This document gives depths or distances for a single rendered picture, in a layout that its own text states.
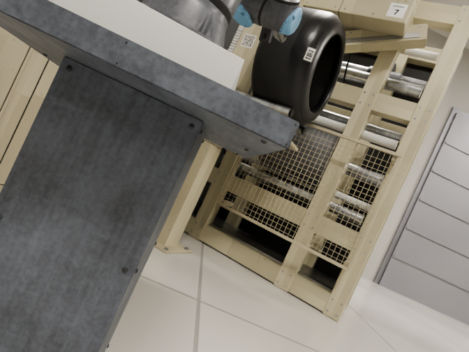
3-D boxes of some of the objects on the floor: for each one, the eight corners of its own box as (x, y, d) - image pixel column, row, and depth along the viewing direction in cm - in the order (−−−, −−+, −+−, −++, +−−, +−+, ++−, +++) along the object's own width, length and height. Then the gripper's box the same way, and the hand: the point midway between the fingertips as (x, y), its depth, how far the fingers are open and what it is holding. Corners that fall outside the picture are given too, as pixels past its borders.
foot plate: (130, 230, 188) (131, 227, 188) (158, 232, 212) (160, 229, 212) (165, 253, 177) (167, 249, 177) (192, 253, 201) (193, 249, 201)
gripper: (289, -6, 130) (298, 31, 149) (268, -10, 134) (280, 28, 153) (278, 12, 129) (289, 48, 148) (258, 8, 133) (271, 44, 152)
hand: (280, 41), depth 149 cm, fingers closed
